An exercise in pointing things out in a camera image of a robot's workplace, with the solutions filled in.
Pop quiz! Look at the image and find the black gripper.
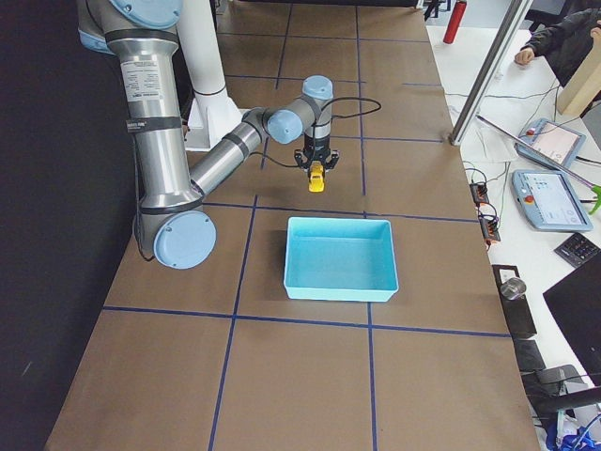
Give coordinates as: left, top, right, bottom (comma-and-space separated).
294, 138, 340, 172

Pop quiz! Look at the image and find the yellow beetle toy car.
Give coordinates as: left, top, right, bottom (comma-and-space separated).
308, 161, 326, 193

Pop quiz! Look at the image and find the person forearm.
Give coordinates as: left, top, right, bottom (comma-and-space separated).
520, 8, 600, 86

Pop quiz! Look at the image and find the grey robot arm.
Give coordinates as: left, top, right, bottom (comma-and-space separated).
77, 1, 333, 270

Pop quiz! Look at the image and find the light blue plastic bin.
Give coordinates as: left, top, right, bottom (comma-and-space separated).
284, 217, 399, 303

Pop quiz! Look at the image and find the far orange power strip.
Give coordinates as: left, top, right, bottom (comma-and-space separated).
470, 181, 489, 206

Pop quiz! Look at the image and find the orange power strip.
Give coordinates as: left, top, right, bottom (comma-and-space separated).
478, 212, 501, 245
470, 181, 489, 206

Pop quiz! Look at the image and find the red cylinder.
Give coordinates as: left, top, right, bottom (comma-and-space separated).
442, 0, 468, 44

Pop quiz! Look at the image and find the near orange power strip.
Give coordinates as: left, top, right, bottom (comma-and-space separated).
478, 212, 501, 245

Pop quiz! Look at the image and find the person hand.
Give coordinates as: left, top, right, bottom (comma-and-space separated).
514, 47, 535, 66

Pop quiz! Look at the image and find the near blue teach pendant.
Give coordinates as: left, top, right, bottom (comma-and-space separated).
511, 169, 593, 232

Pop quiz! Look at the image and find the blue teach pendant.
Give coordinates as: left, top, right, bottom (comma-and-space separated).
511, 169, 593, 232
518, 118, 586, 167

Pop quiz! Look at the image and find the silver metal cup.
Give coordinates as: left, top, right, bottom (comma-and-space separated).
500, 277, 527, 301

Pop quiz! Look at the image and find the far blue teach pendant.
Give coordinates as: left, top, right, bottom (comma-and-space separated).
518, 118, 586, 167

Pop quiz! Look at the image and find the wooden board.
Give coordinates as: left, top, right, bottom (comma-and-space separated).
556, 26, 600, 117

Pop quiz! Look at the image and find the black calculator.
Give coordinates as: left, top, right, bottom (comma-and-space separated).
554, 233, 600, 268

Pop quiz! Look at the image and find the black monitor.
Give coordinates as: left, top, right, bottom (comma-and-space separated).
544, 255, 600, 386

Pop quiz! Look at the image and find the right black braided cable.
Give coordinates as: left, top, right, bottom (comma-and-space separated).
260, 96, 382, 170

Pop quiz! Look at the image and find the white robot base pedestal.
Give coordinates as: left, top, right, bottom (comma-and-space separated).
177, 0, 242, 151

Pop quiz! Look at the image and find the aluminium frame post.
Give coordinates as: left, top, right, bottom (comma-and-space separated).
449, 0, 532, 146

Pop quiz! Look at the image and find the green handled reacher grabber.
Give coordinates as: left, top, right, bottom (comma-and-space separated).
474, 114, 601, 213

